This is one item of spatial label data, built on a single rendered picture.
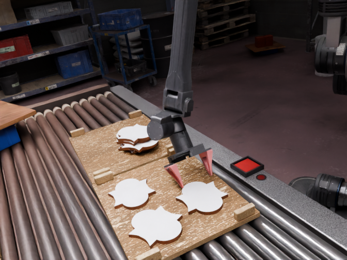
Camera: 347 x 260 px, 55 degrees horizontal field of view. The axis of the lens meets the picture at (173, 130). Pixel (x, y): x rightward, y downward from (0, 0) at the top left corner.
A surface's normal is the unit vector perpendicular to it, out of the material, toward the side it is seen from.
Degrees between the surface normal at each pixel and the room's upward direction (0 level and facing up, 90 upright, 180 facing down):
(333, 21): 90
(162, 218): 0
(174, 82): 75
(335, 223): 0
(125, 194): 0
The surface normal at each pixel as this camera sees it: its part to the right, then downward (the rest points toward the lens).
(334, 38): -0.58, 0.43
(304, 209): -0.14, -0.89
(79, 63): 0.50, 0.33
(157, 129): -0.58, 0.16
